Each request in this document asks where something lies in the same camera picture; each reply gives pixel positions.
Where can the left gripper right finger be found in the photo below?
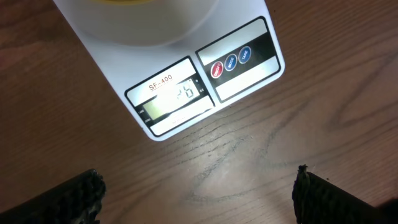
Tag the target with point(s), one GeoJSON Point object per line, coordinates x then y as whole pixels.
{"type": "Point", "coordinates": [317, 201]}

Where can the yellow bowl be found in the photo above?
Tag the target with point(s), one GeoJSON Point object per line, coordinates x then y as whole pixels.
{"type": "Point", "coordinates": [123, 2]}

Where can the white digital kitchen scale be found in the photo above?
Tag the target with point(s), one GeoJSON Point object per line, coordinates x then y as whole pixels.
{"type": "Point", "coordinates": [175, 63]}

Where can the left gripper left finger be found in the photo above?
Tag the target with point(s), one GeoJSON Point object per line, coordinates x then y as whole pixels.
{"type": "Point", "coordinates": [76, 201]}

